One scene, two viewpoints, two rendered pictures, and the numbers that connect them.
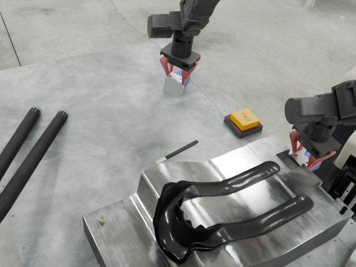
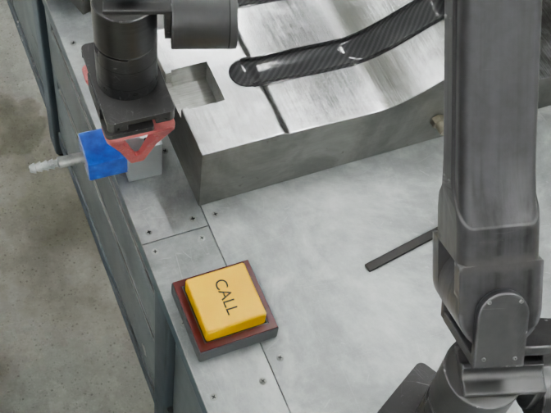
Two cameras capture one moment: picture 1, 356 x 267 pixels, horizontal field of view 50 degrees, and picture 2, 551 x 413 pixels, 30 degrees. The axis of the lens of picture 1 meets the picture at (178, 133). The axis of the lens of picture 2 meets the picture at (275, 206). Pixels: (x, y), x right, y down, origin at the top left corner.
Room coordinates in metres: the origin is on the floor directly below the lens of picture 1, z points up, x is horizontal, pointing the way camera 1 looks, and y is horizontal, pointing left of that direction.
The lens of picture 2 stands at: (1.28, -0.10, 1.69)
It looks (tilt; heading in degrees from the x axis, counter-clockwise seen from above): 56 degrees down; 186
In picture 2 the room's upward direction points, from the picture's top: 10 degrees clockwise
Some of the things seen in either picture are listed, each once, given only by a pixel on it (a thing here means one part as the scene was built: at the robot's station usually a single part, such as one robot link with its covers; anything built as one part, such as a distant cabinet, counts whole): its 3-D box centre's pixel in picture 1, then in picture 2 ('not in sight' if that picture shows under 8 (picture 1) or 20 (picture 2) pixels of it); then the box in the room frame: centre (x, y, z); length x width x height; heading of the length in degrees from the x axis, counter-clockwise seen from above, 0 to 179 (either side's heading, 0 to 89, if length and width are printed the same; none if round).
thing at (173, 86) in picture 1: (182, 78); not in sight; (0.98, 0.01, 0.83); 0.13 x 0.05 x 0.05; 155
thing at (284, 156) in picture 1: (287, 164); (193, 97); (0.64, -0.27, 0.87); 0.05 x 0.05 x 0.04; 37
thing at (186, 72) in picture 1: (181, 69); not in sight; (0.94, 0.02, 0.88); 0.07 x 0.07 x 0.09; 65
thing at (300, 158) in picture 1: (311, 160); (93, 155); (0.71, -0.35, 0.83); 0.13 x 0.05 x 0.05; 124
